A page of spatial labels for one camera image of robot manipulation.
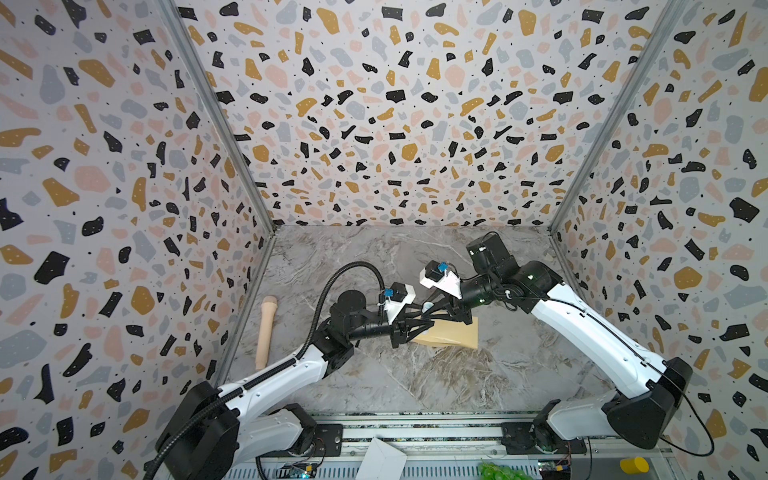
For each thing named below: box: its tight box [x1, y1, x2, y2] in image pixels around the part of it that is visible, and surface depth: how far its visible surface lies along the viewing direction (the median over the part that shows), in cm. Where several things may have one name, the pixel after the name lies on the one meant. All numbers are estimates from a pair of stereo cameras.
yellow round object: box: [620, 456, 649, 475], surface depth 68 cm
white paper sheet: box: [355, 437, 407, 480], surface depth 69 cm
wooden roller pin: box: [256, 295, 278, 371], surface depth 93 cm
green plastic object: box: [478, 462, 533, 480], surface depth 68 cm
